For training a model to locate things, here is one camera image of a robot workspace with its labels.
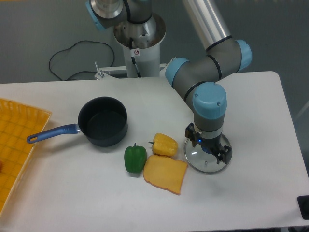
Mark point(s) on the green bell pepper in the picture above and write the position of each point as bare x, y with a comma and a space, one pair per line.
135, 158

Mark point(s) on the glass pot lid blue knob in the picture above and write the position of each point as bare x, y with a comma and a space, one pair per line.
206, 162

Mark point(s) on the black saucepan blue handle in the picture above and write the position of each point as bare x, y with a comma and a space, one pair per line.
103, 120

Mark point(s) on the white metal mounting bracket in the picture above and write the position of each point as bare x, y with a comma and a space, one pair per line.
108, 71

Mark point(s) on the yellow bell pepper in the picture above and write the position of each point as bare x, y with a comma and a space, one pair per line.
164, 145

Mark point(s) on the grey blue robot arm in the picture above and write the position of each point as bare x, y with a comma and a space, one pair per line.
195, 82

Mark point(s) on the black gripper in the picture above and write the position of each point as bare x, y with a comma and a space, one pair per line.
212, 145

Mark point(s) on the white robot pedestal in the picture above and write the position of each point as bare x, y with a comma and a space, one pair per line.
141, 46

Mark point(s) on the yellow woven tray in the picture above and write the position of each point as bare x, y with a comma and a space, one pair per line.
17, 122

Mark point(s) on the black device at table edge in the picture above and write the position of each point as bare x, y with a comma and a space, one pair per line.
303, 202

